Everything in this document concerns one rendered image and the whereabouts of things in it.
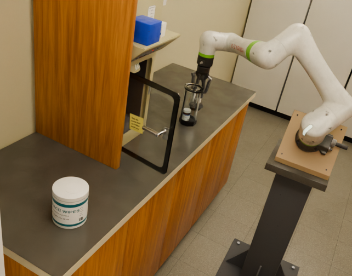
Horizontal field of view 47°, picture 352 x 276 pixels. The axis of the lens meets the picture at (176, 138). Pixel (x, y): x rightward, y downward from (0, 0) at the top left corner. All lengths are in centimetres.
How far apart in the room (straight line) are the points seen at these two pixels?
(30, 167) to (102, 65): 55
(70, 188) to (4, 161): 49
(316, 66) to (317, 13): 259
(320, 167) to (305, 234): 122
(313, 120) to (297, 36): 40
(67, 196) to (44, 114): 65
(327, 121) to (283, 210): 61
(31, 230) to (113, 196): 36
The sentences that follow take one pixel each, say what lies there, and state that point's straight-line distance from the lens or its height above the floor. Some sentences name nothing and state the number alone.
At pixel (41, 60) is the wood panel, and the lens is 194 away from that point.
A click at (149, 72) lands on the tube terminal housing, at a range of 208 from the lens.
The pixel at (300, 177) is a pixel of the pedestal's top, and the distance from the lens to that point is 218.
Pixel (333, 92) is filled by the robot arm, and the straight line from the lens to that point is 205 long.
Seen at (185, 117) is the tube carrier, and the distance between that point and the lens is 231.
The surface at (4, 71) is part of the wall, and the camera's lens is 192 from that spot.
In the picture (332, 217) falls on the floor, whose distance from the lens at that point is 366.
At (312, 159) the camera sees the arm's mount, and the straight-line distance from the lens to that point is 222.
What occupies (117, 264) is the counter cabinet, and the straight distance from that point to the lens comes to 192.
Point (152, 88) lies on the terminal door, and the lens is 168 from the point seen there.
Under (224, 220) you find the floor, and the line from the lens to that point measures 319.
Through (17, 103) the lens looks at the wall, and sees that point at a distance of 203.
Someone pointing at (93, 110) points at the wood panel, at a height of 119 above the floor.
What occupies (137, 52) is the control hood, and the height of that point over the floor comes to 148.
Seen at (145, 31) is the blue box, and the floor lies 157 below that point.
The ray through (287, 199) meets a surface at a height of 73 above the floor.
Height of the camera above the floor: 205
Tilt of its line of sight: 30 degrees down
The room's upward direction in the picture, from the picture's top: 11 degrees clockwise
